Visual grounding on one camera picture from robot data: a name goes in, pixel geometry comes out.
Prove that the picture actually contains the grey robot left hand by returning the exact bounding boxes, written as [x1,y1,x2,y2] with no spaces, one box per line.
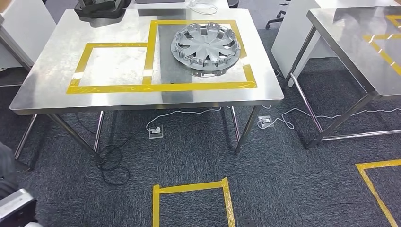
[0,142,16,179]

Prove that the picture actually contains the black floor cable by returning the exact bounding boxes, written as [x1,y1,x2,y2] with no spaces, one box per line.
[75,111,131,186]

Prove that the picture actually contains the silver wheel hubcap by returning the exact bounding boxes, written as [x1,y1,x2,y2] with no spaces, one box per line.
[170,22,242,78]

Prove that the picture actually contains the black office chair base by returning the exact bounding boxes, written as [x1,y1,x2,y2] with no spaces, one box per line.
[265,0,290,30]

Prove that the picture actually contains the yellow table tape squares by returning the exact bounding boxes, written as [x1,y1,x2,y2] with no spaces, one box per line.
[66,19,258,95]

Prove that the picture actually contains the silver floor socket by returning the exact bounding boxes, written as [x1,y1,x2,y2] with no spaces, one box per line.
[148,125,164,139]
[257,115,275,129]

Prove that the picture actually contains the black plastic case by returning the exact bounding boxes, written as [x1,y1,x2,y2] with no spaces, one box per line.
[74,0,132,28]

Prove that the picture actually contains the steel workbench table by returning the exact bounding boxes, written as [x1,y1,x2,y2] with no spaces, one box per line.
[9,8,285,171]
[289,5,401,148]

